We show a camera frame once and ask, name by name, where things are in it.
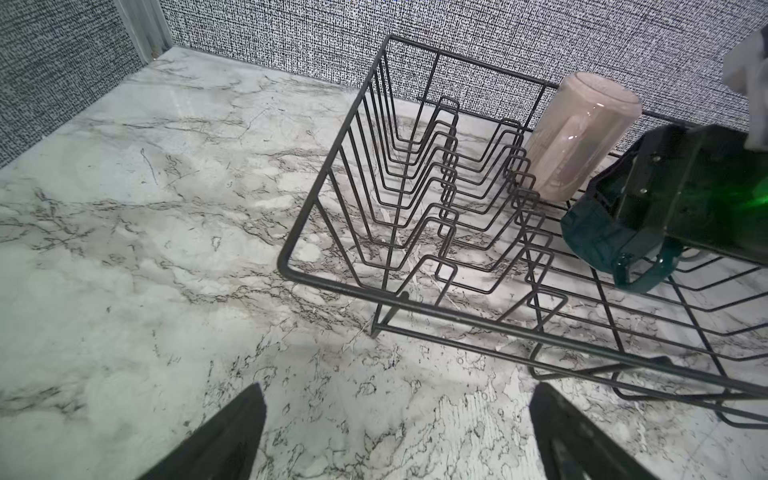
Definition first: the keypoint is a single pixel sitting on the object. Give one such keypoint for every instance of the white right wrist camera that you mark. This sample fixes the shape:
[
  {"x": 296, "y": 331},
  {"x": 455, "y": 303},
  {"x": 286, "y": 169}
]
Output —
[{"x": 744, "y": 71}]

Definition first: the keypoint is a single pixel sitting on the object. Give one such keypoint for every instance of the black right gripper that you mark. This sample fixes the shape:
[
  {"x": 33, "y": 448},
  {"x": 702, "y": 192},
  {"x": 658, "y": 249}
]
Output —
[{"x": 699, "y": 186}]

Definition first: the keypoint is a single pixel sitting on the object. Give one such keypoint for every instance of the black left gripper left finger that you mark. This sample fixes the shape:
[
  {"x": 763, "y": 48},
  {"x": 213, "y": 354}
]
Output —
[{"x": 224, "y": 447}]

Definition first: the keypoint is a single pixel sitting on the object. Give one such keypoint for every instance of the pink iridescent mug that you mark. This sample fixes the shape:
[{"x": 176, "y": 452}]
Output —
[{"x": 584, "y": 121}]

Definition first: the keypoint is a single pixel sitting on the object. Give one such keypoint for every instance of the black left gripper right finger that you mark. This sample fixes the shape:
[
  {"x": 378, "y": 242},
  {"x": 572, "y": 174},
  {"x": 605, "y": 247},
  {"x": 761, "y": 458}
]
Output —
[{"x": 572, "y": 447}]

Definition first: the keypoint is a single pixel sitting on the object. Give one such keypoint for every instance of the black wire dish rack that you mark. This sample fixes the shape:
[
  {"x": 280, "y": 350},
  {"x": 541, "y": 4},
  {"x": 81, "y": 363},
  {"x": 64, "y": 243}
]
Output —
[{"x": 425, "y": 210}]

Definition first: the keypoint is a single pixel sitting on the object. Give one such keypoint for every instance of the dark green mug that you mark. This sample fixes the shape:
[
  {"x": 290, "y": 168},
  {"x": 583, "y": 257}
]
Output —
[{"x": 638, "y": 260}]

